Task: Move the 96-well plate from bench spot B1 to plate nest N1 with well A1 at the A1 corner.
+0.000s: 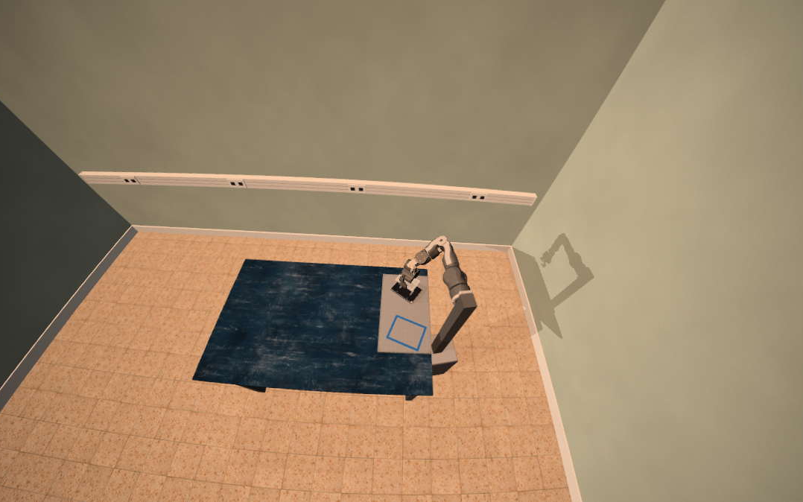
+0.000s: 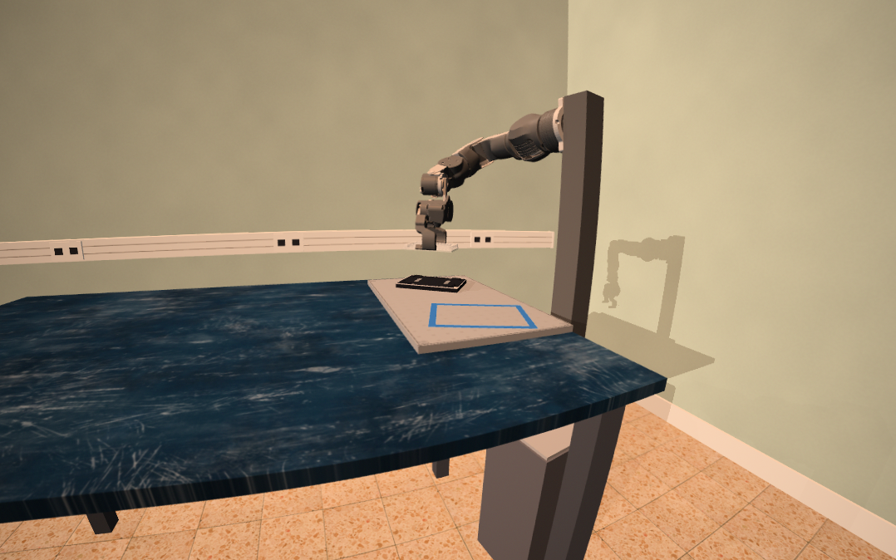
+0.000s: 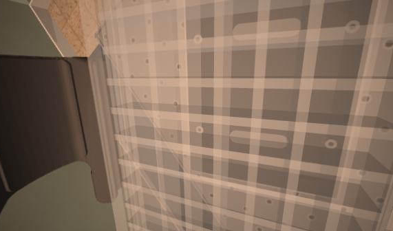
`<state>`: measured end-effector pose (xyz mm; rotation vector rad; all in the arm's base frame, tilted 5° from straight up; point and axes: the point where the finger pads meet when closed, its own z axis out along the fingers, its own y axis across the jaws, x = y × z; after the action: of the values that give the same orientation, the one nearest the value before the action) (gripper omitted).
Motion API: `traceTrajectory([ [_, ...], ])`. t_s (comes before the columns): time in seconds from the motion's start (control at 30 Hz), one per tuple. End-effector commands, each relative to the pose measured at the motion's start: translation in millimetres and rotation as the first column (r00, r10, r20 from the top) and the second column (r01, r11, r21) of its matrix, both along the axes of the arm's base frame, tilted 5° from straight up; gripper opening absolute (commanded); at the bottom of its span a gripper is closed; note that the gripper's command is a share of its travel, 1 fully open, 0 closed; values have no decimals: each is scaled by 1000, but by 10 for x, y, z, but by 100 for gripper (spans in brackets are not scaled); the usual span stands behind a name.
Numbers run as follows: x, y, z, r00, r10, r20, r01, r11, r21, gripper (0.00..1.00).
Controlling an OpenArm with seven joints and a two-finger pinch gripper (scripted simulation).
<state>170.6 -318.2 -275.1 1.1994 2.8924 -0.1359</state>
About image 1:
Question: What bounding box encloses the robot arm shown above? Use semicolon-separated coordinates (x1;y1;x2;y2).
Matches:
404;236;473;306

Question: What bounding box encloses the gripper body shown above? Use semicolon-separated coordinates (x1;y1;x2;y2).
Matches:
401;266;420;283

